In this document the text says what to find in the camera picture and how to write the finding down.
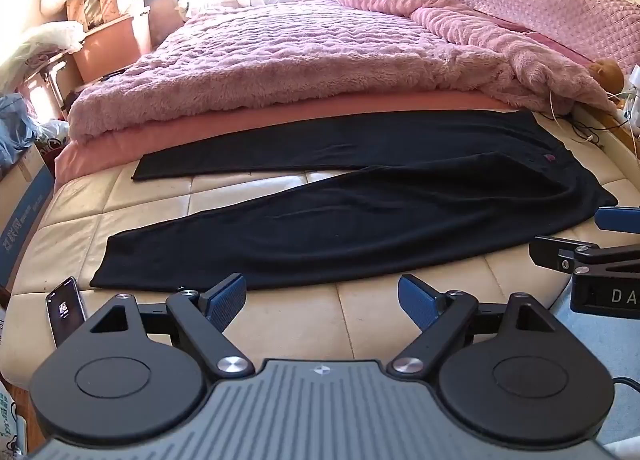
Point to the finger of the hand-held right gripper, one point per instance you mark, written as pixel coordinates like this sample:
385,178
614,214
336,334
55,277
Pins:
552,251
617,219

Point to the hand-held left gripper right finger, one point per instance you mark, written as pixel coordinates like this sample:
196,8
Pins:
417,302

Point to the white plastic bag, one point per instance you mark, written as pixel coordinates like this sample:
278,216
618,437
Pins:
35,47

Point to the salmon pink bed sheet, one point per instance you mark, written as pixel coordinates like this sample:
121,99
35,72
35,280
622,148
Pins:
150,135

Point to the pink fluffy blanket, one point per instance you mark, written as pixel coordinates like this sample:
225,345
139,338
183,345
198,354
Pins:
300,50

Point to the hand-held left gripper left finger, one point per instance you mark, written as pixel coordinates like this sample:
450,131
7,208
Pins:
227,299

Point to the brown teddy bear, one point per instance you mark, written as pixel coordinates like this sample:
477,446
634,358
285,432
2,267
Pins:
607,75

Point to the cream leather bed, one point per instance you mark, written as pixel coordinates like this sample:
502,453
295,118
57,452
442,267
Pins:
325,312

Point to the blue plastic bag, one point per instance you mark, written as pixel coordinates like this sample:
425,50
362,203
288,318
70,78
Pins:
15,130

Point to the pink quilted headboard cover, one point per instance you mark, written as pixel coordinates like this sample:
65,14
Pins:
550,0

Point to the black smartphone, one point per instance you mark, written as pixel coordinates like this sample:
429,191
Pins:
64,312

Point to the wooden stool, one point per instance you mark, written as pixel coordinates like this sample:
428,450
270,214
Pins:
50,80

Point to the black pants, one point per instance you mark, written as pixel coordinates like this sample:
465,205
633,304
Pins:
350,210

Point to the white charger plug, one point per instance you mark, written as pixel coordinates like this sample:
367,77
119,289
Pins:
625,112

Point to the white red printed bag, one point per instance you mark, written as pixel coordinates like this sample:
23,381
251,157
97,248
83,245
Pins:
52,132

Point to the cardboard box with blue print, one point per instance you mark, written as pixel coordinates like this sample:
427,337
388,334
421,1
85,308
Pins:
22,220

